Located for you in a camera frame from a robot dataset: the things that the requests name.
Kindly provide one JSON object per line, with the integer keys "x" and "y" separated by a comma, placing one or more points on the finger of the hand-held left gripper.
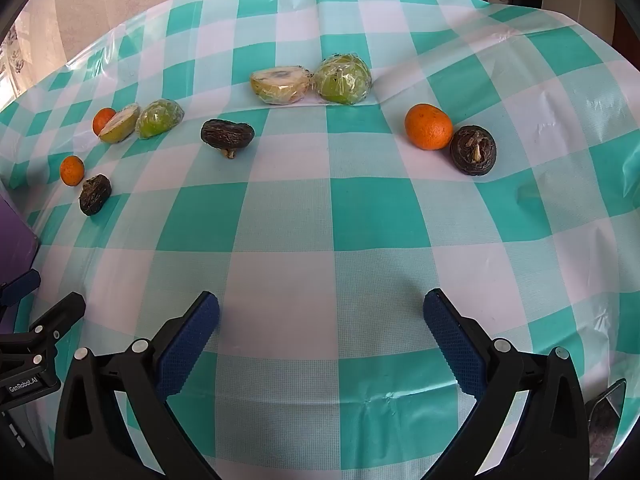
{"x": 21, "y": 286}
{"x": 57, "y": 317}

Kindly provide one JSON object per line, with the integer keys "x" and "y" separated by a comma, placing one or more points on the teal white checkered tablecloth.
{"x": 320, "y": 220}

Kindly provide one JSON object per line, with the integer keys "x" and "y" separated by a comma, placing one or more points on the floral lace curtain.
{"x": 12, "y": 55}

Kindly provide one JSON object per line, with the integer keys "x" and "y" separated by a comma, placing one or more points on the purple-edged white cardboard box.
{"x": 15, "y": 242}

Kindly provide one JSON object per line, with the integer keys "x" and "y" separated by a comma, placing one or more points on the yellow wrapped candy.
{"x": 119, "y": 123}

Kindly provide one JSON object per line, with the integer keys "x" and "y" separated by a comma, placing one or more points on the dark wrinkled round fruit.
{"x": 227, "y": 135}
{"x": 95, "y": 194}
{"x": 472, "y": 151}

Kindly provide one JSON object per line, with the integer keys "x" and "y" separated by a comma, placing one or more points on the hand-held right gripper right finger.
{"x": 455, "y": 345}

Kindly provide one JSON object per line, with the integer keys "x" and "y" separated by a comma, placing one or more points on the round tea cake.
{"x": 280, "y": 85}

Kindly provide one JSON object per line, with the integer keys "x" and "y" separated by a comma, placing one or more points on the large orange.
{"x": 427, "y": 126}

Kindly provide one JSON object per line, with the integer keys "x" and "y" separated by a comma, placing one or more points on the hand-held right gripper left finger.
{"x": 192, "y": 345}

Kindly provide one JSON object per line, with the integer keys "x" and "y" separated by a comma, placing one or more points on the small orange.
{"x": 102, "y": 120}
{"x": 71, "y": 169}

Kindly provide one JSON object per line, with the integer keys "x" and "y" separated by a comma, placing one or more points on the dark glossy object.
{"x": 605, "y": 410}

